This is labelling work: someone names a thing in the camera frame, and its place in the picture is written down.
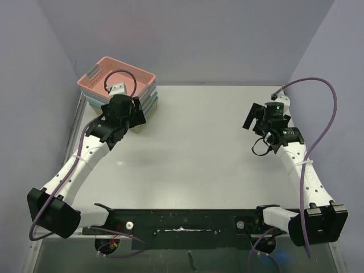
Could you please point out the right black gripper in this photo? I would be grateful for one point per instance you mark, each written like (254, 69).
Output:
(251, 116)

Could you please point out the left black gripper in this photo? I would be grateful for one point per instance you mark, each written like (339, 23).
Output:
(136, 116)

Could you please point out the pink plastic basket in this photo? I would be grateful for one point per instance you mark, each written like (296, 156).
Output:
(92, 83)

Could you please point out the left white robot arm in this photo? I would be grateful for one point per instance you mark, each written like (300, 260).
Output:
(51, 207)

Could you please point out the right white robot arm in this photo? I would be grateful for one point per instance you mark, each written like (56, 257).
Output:
(320, 219)

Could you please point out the blue plastic basket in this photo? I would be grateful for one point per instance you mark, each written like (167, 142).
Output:
(148, 98)

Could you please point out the green plastic basket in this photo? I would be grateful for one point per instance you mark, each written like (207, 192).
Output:
(137, 129)

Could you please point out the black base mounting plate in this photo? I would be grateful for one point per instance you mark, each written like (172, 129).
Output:
(189, 229)

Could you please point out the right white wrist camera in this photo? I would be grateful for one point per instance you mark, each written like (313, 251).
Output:
(282, 98)

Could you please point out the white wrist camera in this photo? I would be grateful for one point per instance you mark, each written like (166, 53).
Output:
(116, 89)
(282, 98)

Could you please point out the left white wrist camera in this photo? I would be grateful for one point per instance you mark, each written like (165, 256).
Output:
(116, 89)

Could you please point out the aluminium frame rail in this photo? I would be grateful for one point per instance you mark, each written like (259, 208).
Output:
(75, 127)

